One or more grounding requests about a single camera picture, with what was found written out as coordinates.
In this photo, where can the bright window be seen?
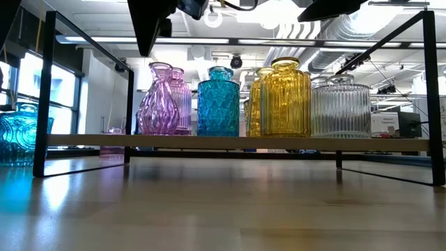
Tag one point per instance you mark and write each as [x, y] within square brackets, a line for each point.
[62, 97]

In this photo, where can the wooden shelf with black frame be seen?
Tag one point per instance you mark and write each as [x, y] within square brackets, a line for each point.
[223, 143]

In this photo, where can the silver ventilation duct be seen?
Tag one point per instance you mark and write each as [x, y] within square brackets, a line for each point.
[366, 24]

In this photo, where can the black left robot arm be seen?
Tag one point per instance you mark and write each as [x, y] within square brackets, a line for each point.
[5, 14]

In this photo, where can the teal diamond pattern glass vase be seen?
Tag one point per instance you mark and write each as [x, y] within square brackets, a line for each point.
[218, 111]

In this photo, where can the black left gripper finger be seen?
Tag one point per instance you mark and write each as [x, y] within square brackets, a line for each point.
[148, 21]
[166, 28]

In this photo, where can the black monitor back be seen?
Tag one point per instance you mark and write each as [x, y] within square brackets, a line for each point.
[409, 123]

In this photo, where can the white ceiling conduit pipes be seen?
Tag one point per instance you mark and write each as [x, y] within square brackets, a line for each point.
[285, 52]

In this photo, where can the black ceiling spotlight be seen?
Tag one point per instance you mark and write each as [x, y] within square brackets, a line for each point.
[121, 65]
[386, 89]

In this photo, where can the white equipment sign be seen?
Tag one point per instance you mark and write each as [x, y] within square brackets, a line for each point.
[383, 122]

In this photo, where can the pink twisted glass vase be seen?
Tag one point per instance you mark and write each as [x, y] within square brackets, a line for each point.
[157, 111]

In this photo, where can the wide clear ribbed glass vase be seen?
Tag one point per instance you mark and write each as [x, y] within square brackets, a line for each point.
[341, 111]

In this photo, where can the black aluminium table frame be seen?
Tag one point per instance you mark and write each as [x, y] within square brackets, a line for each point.
[278, 155]

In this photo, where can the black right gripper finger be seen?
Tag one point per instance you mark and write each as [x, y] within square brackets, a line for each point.
[320, 10]

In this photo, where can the white ceiling air duct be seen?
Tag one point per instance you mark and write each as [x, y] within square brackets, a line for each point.
[198, 55]

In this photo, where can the overhead beam with light strips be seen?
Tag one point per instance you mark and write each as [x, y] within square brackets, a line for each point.
[232, 41]

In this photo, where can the wide yellow ribbed glass vase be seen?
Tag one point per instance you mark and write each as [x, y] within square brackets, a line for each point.
[285, 104]

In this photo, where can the teal medallion embossed glass vase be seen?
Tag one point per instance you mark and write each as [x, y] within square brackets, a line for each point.
[15, 139]

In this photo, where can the black ceiling track lights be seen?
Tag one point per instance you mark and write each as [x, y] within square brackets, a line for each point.
[357, 61]

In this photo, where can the slim pink ribbed glass vase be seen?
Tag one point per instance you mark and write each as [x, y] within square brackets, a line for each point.
[184, 111]

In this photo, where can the black ceiling camera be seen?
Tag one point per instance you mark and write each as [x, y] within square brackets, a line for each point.
[236, 62]

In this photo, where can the wide pink ribbed glass vase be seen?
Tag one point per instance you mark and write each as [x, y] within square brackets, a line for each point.
[112, 155]

